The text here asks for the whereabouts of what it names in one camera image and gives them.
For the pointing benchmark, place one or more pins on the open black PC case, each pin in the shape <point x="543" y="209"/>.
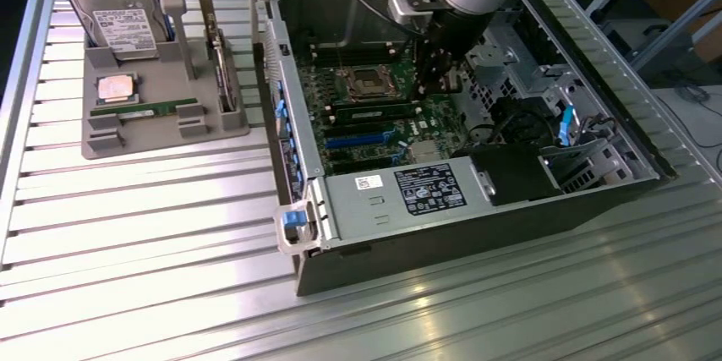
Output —
<point x="451" y="132"/>

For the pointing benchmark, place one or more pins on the blue expansion slot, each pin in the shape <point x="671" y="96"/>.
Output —
<point x="358" y="140"/>

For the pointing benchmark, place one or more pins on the grey parts rack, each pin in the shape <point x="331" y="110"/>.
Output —
<point x="163" y="103"/>

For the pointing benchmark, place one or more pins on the blue disk bay clip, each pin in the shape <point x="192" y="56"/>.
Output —
<point x="566" y="124"/>

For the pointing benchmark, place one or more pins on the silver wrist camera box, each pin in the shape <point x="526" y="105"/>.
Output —
<point x="410" y="5"/>

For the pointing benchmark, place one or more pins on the blue case latch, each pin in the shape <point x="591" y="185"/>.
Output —
<point x="291" y="219"/>

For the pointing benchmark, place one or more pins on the silver CPU chip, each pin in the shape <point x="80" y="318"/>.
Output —
<point x="116" y="88"/>

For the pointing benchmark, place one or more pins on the black air shroud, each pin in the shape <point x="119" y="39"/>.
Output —
<point x="515" y="175"/>

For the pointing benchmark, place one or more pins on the hard disk in blue caddy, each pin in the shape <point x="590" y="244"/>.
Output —
<point x="109" y="14"/>

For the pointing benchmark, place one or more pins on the graphics card with metal bracket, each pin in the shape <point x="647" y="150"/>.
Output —
<point x="216" y="52"/>

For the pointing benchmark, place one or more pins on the grey power supply unit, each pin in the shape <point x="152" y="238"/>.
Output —
<point x="406" y="196"/>

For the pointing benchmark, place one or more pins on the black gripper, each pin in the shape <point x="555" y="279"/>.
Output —
<point x="451" y="46"/>

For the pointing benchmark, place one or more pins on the installed green RAM stick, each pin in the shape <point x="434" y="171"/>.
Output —
<point x="372" y="113"/>

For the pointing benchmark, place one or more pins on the CPU socket with metal frame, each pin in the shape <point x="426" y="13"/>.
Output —
<point x="370" y="82"/>

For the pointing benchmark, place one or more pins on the background desk with metal frame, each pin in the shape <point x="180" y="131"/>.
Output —
<point x="654" y="6"/>

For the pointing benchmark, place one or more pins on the green motherboard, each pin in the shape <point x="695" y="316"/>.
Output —
<point x="372" y="103"/>

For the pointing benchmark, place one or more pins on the metal disk bay cage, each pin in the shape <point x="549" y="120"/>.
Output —
<point x="507" y="73"/>

